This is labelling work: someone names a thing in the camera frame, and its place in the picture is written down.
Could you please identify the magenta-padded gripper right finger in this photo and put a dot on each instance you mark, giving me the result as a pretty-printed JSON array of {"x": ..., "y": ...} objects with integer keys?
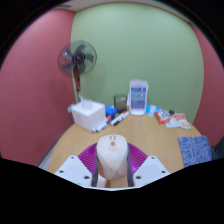
[{"x": 150, "y": 168}]

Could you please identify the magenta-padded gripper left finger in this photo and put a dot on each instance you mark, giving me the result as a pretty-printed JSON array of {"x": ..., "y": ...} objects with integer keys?
[{"x": 75, "y": 168}]

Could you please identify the cream white computer mouse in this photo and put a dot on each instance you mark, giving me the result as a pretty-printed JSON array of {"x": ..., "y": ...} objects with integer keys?
[{"x": 112, "y": 156}]

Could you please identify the blue patterned mouse pad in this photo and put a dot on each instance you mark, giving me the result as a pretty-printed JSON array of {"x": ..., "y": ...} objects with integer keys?
[{"x": 195, "y": 150}]

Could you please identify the white marker with red cap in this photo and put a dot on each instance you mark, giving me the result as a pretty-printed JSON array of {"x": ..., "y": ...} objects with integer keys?
[{"x": 101, "y": 126}]

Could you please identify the white snack packet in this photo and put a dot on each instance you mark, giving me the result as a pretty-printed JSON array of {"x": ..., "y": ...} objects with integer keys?
[{"x": 172, "y": 122}]

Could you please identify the red snack packet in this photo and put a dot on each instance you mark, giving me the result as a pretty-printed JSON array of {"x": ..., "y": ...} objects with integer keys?
[{"x": 162, "y": 116}]

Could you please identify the white tissue box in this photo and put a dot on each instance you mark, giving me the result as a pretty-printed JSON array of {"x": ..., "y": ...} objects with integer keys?
[{"x": 88, "y": 115}]

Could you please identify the orange snack packet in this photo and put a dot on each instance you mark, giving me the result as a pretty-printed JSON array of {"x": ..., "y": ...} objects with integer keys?
[{"x": 182, "y": 120}]

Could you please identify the light blue snack packet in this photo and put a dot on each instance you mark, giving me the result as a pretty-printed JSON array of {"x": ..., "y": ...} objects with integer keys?
[{"x": 151, "y": 110}]

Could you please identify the white marker with black cap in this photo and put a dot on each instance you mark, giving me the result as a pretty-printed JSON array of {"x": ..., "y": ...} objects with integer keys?
[{"x": 119, "y": 118}]

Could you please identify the small black round object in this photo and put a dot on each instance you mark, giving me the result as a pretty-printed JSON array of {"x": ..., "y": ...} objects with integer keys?
[{"x": 171, "y": 112}]

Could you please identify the small blue box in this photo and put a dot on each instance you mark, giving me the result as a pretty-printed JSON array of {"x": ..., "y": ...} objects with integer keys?
[{"x": 110, "y": 110}]

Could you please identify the dark mesh pen cup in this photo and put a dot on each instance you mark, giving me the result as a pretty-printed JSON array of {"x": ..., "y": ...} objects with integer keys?
[{"x": 120, "y": 104}]

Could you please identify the clear stand with blue sign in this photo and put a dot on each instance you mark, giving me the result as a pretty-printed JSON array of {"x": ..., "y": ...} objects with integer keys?
[{"x": 138, "y": 98}]

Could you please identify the black chair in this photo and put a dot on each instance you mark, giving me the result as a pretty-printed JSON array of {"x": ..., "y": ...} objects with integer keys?
[{"x": 219, "y": 148}]

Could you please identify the black and red standing fan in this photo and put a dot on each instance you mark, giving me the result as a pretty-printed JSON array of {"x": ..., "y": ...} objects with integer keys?
[{"x": 77, "y": 58}]

